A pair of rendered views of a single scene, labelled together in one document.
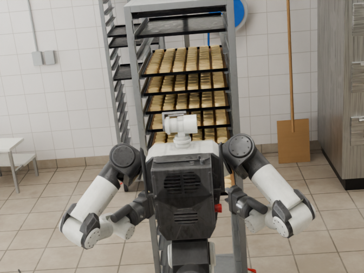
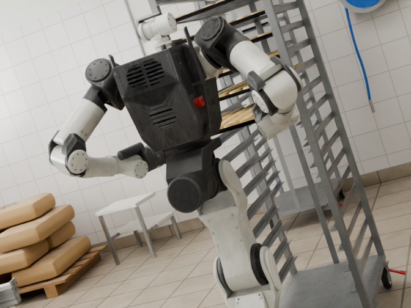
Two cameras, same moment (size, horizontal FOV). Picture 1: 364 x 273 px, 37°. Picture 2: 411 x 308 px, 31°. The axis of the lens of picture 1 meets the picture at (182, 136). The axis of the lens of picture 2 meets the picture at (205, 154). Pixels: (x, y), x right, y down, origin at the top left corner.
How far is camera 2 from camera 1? 115 cm
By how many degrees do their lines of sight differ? 22
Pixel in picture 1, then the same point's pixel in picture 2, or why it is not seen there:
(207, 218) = (185, 112)
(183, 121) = (155, 21)
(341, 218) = not seen: outside the picture
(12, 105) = not seen: hidden behind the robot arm
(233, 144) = (204, 28)
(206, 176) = (166, 60)
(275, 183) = (248, 55)
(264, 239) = not seen: outside the picture
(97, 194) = (77, 115)
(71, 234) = (57, 161)
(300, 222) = (278, 89)
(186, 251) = (180, 162)
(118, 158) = (93, 73)
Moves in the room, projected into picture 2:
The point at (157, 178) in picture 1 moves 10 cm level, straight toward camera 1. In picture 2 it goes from (120, 75) to (109, 78)
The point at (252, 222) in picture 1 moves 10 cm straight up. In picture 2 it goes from (261, 124) to (251, 94)
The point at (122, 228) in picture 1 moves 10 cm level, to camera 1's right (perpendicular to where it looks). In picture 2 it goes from (130, 165) to (156, 157)
